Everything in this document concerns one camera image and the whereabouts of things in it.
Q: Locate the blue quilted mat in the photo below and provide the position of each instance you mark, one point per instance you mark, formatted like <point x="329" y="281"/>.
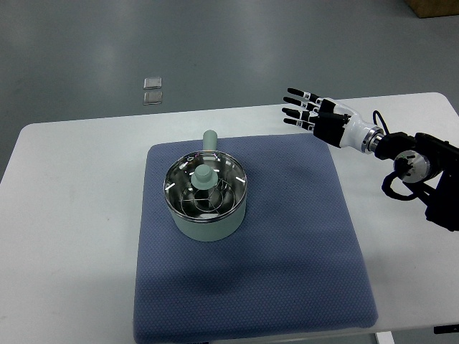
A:
<point x="293" y="266"/>

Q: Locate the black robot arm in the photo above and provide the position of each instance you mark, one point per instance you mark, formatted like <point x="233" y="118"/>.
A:
<point x="424" y="168"/>

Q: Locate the green pot with handle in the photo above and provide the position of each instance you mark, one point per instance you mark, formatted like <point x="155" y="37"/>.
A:
<point x="210" y="232"/>

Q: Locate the cardboard box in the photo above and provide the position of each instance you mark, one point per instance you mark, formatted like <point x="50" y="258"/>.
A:
<point x="433" y="8"/>

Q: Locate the steel steamer rack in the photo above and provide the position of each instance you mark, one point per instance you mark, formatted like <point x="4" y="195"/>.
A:
<point x="207" y="204"/>

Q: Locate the glass lid green knob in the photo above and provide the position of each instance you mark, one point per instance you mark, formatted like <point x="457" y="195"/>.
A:
<point x="202" y="169"/>

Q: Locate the black table edge bracket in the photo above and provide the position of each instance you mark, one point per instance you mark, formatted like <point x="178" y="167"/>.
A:
<point x="446" y="329"/>

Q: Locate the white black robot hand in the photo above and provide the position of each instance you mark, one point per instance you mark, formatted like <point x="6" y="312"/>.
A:
<point x="331" y="121"/>

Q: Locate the upper floor outlet plate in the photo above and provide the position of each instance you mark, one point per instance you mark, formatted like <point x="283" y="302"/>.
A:
<point x="151" y="83"/>

